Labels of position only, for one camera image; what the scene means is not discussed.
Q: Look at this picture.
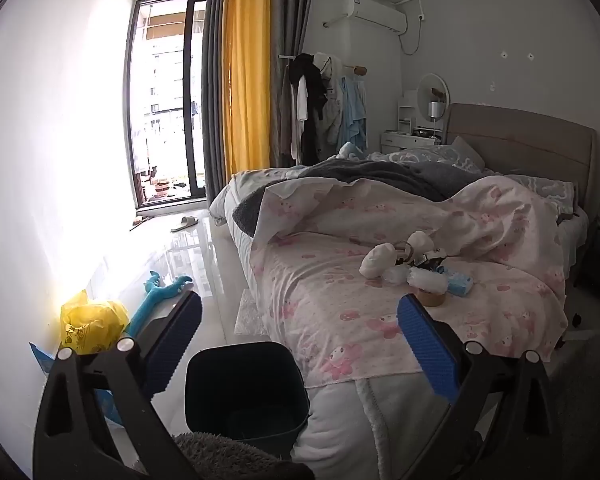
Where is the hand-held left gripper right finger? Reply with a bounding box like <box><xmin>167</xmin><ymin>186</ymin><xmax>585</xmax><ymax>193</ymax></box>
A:
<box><xmin>396</xmin><ymin>294</ymin><xmax>568</xmax><ymax>480</ymax></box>

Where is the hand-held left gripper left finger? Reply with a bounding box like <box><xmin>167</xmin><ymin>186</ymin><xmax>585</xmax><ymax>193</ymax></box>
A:
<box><xmin>32</xmin><ymin>290</ymin><xmax>203</xmax><ymax>480</ymax></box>

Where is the wide brown tape roll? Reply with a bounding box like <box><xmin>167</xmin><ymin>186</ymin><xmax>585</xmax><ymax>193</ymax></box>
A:
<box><xmin>412</xmin><ymin>285</ymin><xmax>447</xmax><ymax>307</ymax></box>

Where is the dark plastic trash bin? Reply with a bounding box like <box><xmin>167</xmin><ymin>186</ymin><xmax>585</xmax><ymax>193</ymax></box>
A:
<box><xmin>185</xmin><ymin>341</ymin><xmax>310</xmax><ymax>448</ymax></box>

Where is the blue tissue packet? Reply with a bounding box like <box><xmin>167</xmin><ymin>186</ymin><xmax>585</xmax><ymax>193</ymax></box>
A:
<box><xmin>445</xmin><ymin>269</ymin><xmax>473</xmax><ymax>297</ymax></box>

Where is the clear plastic wad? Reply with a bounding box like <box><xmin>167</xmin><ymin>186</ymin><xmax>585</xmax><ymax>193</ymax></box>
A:
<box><xmin>382</xmin><ymin>264</ymin><xmax>411</xmax><ymax>288</ymax></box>

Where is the white foam wad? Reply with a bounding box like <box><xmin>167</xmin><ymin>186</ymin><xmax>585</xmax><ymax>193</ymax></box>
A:
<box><xmin>404</xmin><ymin>230</ymin><xmax>436</xmax><ymax>256</ymax></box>
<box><xmin>359</xmin><ymin>242</ymin><xmax>396</xmax><ymax>278</ymax></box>

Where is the teal plush toy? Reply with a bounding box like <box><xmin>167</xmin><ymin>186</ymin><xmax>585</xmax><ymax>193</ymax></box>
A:
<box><xmin>127</xmin><ymin>270</ymin><xmax>193</xmax><ymax>338</ymax></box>

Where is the bubble wrap sheet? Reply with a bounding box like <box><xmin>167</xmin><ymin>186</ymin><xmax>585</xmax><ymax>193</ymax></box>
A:
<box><xmin>236</xmin><ymin>290</ymin><xmax>271</xmax><ymax>336</ymax></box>

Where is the yellow plastic bag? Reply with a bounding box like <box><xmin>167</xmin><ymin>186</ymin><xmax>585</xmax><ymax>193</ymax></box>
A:
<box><xmin>60</xmin><ymin>290</ymin><xmax>131</xmax><ymax>358</ymax></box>

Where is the pink printed bed sheet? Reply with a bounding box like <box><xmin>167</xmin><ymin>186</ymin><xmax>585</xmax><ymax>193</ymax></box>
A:
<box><xmin>250</xmin><ymin>232</ymin><xmax>568</xmax><ymax>386</ymax></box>

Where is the grey fluffy cloth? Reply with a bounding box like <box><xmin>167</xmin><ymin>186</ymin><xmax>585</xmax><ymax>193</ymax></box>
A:
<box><xmin>172</xmin><ymin>431</ymin><xmax>316</xmax><ymax>480</ymax></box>

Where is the pink printed duvet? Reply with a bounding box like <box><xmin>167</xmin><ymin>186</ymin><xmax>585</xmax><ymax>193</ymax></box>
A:
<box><xmin>252</xmin><ymin>177</ymin><xmax>576</xmax><ymax>268</ymax></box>

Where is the grey fleece blanket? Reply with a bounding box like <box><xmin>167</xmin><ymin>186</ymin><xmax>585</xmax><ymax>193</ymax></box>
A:
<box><xmin>231</xmin><ymin>157</ymin><xmax>486</xmax><ymax>238</ymax></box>

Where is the dark nightstand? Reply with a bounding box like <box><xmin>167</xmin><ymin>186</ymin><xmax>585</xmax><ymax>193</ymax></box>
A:
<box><xmin>577</xmin><ymin>220</ymin><xmax>600</xmax><ymax>336</ymax></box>

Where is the blue white patterned pillow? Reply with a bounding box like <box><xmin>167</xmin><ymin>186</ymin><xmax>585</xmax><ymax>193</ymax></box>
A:
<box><xmin>507</xmin><ymin>174</ymin><xmax>577</xmax><ymax>207</ymax></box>
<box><xmin>367</xmin><ymin>145</ymin><xmax>486</xmax><ymax>175</ymax></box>

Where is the grey pillow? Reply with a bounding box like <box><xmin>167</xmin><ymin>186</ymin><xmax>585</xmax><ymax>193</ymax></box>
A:
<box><xmin>449</xmin><ymin>136</ymin><xmax>486</xmax><ymax>170</ymax></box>

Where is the white vanity table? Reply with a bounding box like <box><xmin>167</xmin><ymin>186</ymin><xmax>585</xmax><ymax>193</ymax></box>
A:
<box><xmin>381</xmin><ymin>130</ymin><xmax>448</xmax><ymax>154</ymax></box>

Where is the sliding glass door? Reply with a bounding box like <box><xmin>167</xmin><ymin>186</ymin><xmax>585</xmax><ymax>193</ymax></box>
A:
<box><xmin>121</xmin><ymin>0</ymin><xmax>208</xmax><ymax>209</ymax></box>

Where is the bed with beige headboard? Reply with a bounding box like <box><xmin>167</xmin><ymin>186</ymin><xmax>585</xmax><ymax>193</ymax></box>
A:
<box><xmin>207</xmin><ymin>102</ymin><xmax>598</xmax><ymax>466</ymax></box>

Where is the silver table lamp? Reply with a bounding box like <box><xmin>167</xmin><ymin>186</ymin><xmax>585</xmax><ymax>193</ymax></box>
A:
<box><xmin>428</xmin><ymin>101</ymin><xmax>444</xmax><ymax>137</ymax></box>

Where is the white shelf organizer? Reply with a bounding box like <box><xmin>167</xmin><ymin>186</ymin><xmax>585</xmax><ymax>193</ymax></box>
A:
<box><xmin>397</xmin><ymin>91</ymin><xmax>421</xmax><ymax>133</ymax></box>

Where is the grey garment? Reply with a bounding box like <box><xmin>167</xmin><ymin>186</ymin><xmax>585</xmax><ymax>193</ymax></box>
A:
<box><xmin>278</xmin><ymin>65</ymin><xmax>297</xmax><ymax>168</ymax></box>

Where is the light blue garment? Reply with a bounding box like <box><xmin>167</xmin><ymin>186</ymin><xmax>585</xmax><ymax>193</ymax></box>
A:
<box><xmin>339</xmin><ymin>75</ymin><xmax>368</xmax><ymax>153</ymax></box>

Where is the off-white jacket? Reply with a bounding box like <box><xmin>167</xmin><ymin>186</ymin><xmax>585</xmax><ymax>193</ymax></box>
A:
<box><xmin>316</xmin><ymin>52</ymin><xmax>347</xmax><ymax>146</ymax></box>

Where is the grey curtain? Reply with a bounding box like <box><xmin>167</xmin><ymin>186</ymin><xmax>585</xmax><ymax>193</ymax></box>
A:
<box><xmin>201</xmin><ymin>0</ymin><xmax>231</xmax><ymax>206</ymax></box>
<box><xmin>267</xmin><ymin>0</ymin><xmax>315</xmax><ymax>168</ymax></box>

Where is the round mirror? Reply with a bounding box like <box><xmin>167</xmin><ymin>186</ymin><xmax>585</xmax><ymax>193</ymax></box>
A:
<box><xmin>417</xmin><ymin>72</ymin><xmax>452</xmax><ymax>126</ymax></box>

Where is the white shirt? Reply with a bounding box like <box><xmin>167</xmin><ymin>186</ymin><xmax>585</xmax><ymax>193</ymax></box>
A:
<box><xmin>291</xmin><ymin>75</ymin><xmax>311</xmax><ymax>160</ymax></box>

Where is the yellow curtain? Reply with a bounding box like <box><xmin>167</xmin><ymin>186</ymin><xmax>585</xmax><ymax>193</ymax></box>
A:
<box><xmin>222</xmin><ymin>0</ymin><xmax>272</xmax><ymax>176</ymax></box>

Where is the clothes rack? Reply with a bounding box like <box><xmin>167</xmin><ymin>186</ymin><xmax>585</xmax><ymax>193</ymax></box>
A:
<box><xmin>279</xmin><ymin>52</ymin><xmax>368</xmax><ymax>166</ymax></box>

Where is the black garment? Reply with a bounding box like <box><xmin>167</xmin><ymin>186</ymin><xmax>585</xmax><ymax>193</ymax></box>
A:
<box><xmin>289</xmin><ymin>53</ymin><xmax>328</xmax><ymax>166</ymax></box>

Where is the white air conditioner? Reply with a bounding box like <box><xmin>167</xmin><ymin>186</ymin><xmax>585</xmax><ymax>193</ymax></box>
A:
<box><xmin>341</xmin><ymin>0</ymin><xmax>408</xmax><ymax>36</ymax></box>

